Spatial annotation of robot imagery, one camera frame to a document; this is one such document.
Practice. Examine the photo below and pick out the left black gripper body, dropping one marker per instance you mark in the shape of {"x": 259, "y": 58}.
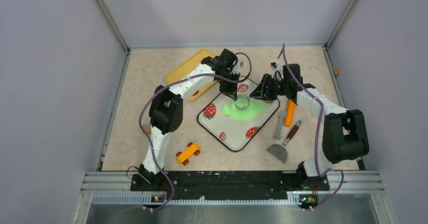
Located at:
{"x": 226, "y": 87}

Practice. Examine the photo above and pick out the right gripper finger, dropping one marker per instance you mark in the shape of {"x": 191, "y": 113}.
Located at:
{"x": 267, "y": 80}
{"x": 261, "y": 92}

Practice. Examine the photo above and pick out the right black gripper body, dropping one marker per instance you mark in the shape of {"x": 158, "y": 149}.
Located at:
{"x": 278, "y": 89}

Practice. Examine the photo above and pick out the metal ring cutter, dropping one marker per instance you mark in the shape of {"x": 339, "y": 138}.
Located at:
{"x": 242, "y": 102}

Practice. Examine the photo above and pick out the green dough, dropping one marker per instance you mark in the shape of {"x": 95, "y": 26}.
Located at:
{"x": 255, "y": 108}

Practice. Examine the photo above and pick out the white strawberry tray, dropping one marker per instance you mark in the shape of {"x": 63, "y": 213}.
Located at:
{"x": 234, "y": 135}

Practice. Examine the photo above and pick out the wooden rolling pin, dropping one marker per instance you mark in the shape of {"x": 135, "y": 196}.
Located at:
{"x": 147, "y": 128}

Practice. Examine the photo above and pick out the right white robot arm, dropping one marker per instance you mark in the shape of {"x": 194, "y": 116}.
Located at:
{"x": 340, "y": 133}

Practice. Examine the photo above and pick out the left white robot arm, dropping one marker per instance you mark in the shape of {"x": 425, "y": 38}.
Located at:
{"x": 165, "y": 107}

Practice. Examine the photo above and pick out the grey plastic tool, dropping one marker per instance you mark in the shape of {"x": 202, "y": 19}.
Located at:
{"x": 280, "y": 122}

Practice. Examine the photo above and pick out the yellow tray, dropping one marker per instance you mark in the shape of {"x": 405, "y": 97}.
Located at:
{"x": 186, "y": 67}

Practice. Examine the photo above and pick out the yellow toy car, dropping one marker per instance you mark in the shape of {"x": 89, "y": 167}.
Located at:
{"x": 193, "y": 149}

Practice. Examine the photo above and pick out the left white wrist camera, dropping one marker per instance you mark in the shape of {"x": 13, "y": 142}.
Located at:
{"x": 237, "y": 65}

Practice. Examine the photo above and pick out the metal scraper brown handle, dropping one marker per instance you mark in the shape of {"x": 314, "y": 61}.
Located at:
{"x": 279, "y": 151}

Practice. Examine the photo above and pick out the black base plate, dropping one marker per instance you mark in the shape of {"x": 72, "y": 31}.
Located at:
{"x": 229, "y": 185}

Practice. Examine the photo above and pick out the aluminium frame rail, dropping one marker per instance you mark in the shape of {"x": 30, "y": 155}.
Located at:
{"x": 114, "y": 188}

